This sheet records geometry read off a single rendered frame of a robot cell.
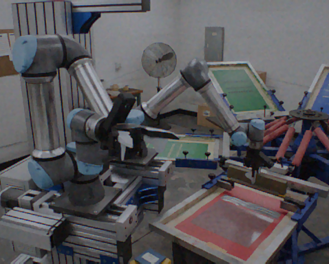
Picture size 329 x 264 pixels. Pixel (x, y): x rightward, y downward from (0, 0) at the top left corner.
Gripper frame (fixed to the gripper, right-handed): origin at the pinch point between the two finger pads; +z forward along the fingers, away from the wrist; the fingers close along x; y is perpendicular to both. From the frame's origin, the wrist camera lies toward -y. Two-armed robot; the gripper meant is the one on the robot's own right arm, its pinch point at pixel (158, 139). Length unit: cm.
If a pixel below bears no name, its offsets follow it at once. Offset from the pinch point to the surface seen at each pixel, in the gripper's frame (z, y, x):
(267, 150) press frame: -56, 42, -180
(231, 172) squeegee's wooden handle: -43, 43, -109
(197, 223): -39, 63, -75
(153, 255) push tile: -36, 66, -40
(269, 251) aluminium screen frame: 2, 59, -75
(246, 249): -9, 63, -74
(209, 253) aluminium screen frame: -17, 62, -56
